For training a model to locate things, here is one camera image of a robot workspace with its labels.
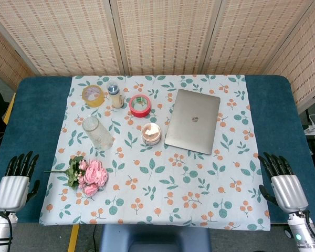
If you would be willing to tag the bamboo folding screen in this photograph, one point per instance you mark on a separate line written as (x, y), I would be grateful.
(157, 36)

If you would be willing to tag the round jar with pink contents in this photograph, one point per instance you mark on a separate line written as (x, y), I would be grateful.
(151, 134)

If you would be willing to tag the pink rose bouquet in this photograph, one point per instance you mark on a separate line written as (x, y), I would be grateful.
(90, 176)

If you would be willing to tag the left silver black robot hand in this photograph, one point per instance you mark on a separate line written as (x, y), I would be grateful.
(11, 189)

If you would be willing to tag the red tape roll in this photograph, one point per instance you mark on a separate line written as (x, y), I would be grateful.
(139, 105)

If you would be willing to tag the small bottle with blue cap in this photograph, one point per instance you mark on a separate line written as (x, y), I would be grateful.
(115, 95)

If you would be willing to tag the yellow packing tape roll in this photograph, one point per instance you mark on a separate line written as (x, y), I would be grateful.
(93, 95)

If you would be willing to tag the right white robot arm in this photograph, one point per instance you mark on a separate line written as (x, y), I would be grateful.
(303, 231)

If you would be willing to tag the floral patterned tablecloth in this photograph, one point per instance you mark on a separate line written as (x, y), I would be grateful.
(157, 183)

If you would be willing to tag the clear glass jar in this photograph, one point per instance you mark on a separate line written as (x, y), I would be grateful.
(97, 134)

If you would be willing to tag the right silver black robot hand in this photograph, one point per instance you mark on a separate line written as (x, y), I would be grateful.
(288, 190)

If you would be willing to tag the silver closed laptop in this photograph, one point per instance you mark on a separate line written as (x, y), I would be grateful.
(193, 120)

